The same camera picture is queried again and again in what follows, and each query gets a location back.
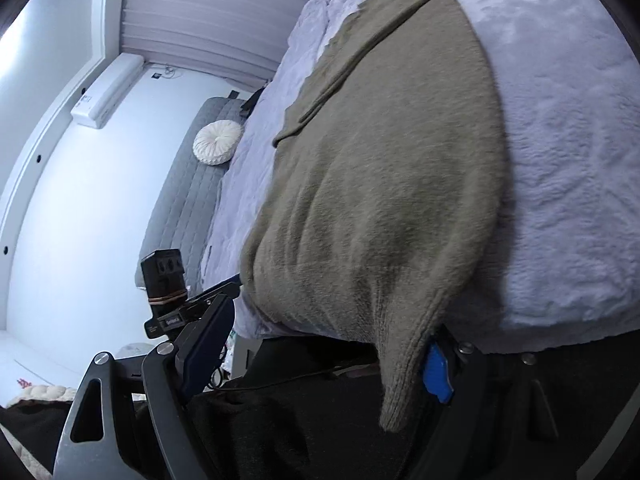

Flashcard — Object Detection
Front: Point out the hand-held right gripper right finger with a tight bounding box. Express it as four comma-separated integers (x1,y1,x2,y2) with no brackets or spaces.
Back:
410,327,563,480

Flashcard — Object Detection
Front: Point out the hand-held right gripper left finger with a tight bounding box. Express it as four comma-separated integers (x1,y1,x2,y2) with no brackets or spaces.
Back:
52,294,236,480

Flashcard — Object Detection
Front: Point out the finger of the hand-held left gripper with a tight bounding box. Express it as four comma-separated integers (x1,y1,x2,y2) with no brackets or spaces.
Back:
185,274,242,312

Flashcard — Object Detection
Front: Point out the olive brown knit sweater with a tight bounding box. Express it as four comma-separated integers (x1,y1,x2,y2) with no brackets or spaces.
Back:
240,0,511,433

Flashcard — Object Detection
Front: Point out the grey quilted headboard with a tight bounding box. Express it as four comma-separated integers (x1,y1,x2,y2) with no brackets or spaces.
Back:
141,96,251,281

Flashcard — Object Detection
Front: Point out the person's dark clothing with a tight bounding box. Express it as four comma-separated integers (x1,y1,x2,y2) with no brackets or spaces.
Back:
0,330,640,480

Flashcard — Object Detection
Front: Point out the round white pleated pillow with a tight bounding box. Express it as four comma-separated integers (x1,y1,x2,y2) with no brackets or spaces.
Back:
193,121,244,166

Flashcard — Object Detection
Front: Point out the white knitted cushion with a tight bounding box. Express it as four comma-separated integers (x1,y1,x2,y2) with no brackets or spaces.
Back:
5,385,81,406

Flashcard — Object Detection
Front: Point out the white air conditioner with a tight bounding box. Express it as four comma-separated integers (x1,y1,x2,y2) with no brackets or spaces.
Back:
70,54,145,128

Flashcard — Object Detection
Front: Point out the flat black device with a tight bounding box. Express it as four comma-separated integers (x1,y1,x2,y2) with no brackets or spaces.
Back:
240,87,266,116

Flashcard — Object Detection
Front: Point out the pale pleated curtain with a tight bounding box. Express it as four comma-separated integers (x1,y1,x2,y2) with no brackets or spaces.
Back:
120,0,341,86

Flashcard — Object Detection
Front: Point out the lavender fleece blanket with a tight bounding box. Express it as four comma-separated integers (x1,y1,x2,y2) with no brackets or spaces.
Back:
200,0,640,351

